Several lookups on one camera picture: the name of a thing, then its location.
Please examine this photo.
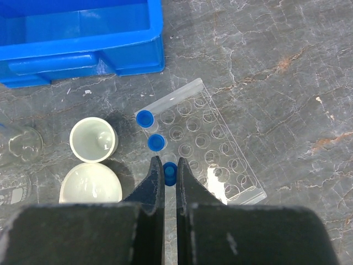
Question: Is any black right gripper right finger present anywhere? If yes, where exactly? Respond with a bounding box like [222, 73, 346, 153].
[176, 157, 226, 264]

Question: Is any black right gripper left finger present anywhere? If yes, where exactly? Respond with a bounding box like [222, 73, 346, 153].
[119, 156, 165, 264]

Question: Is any blue capped test tube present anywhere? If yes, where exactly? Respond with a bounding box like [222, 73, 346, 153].
[136, 110, 159, 133]
[147, 134, 167, 152]
[163, 162, 178, 187]

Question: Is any clear acrylic test tube rack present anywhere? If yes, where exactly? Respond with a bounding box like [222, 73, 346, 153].
[135, 78, 267, 204]

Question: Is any white ceramic crucible cup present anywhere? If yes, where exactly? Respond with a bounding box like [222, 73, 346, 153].
[69, 117, 119, 163]

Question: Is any clear glass jar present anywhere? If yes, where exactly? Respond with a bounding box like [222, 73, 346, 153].
[1, 123, 44, 167]

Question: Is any clear glass beaker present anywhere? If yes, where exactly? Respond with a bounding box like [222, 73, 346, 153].
[1, 167, 31, 207]

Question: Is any white ceramic evaporating dish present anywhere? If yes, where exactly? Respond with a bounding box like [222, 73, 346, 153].
[58, 163, 122, 204]

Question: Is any blue plastic compartment bin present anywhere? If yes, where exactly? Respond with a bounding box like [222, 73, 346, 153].
[1, 1, 165, 88]

